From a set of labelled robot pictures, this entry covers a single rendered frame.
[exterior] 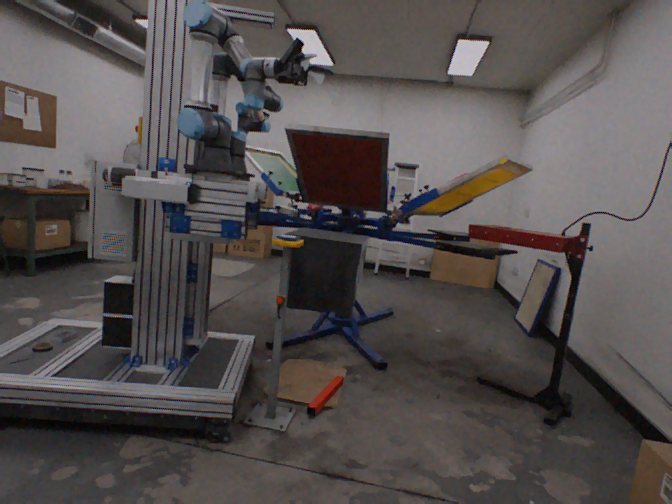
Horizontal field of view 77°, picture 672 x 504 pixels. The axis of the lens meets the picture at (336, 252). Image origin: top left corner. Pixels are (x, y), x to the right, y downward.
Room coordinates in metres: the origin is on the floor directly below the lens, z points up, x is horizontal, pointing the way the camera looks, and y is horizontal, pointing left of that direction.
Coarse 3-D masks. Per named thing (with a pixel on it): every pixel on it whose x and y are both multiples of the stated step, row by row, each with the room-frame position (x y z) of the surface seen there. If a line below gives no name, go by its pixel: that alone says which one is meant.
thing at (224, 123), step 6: (216, 114) 1.90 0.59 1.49; (216, 120) 1.88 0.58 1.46; (222, 120) 1.91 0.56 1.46; (228, 120) 1.93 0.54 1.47; (222, 126) 1.90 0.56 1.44; (228, 126) 1.94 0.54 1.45; (222, 132) 1.90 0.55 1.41; (228, 132) 1.94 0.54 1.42; (216, 138) 1.89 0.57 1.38; (222, 138) 1.91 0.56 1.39; (228, 138) 1.94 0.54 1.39; (216, 144) 1.91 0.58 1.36; (222, 144) 1.92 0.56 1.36; (228, 144) 1.95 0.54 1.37
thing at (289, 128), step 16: (288, 128) 2.41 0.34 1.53; (304, 128) 2.40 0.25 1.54; (320, 128) 2.39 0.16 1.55; (336, 128) 2.39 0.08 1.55; (384, 144) 2.38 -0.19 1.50; (384, 160) 2.50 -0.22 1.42; (384, 176) 2.63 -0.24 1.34; (304, 192) 2.96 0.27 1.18; (384, 192) 2.78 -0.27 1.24; (368, 208) 2.98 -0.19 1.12; (384, 208) 2.95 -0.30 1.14
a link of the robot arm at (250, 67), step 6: (246, 60) 1.72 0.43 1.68; (252, 60) 1.71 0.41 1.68; (258, 60) 1.70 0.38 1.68; (264, 60) 1.70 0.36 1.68; (240, 66) 1.73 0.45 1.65; (246, 66) 1.72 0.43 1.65; (252, 66) 1.71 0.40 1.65; (258, 66) 1.70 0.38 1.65; (246, 72) 1.73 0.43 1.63; (252, 72) 1.71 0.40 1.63; (258, 72) 1.71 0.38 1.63; (246, 78) 1.74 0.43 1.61; (258, 78) 1.71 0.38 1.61; (264, 78) 1.73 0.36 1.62
